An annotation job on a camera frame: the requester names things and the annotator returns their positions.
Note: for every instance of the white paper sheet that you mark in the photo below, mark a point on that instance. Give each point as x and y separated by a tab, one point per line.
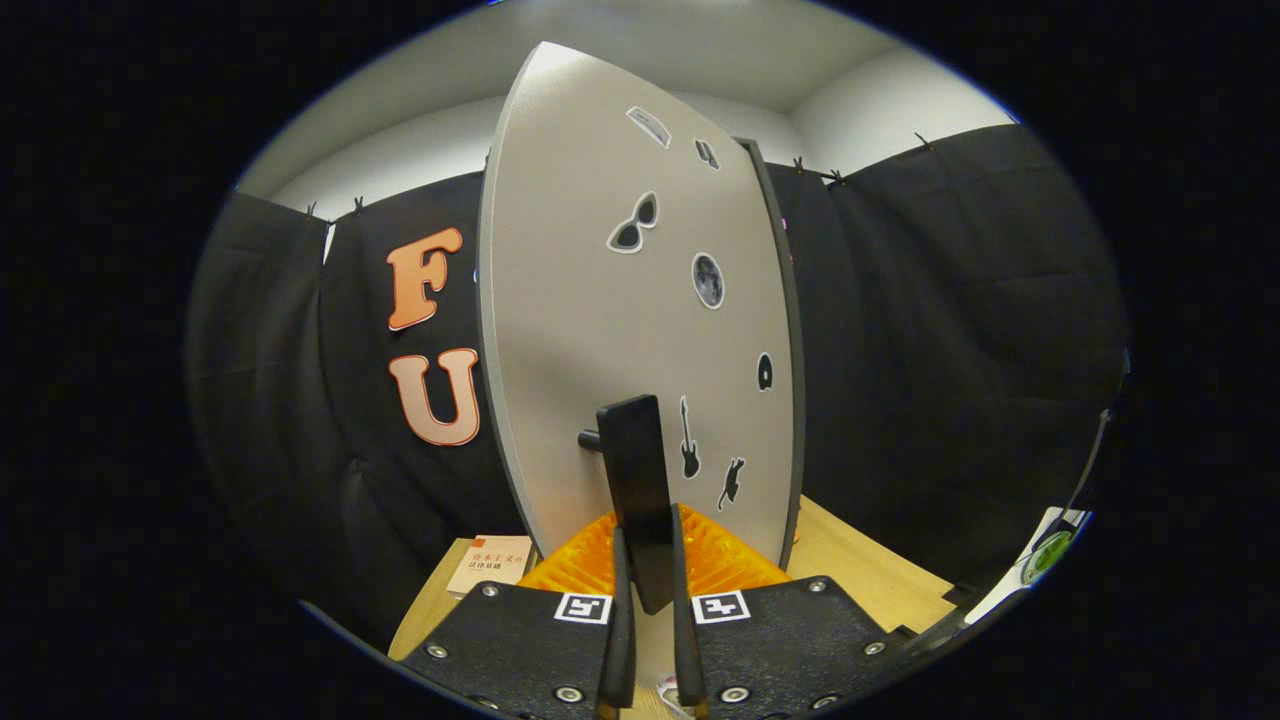
1005	590

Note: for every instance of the white canvas shoe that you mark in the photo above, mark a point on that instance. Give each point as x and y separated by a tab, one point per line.
668	693

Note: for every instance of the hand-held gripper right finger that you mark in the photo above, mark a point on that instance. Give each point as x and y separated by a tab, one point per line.
685	650

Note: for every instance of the black backdrop cloth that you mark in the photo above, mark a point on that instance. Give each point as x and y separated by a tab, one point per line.
950	350

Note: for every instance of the green round object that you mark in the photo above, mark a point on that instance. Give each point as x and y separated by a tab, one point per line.
1047	556

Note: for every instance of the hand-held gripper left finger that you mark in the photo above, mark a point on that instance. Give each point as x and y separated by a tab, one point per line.
620	640

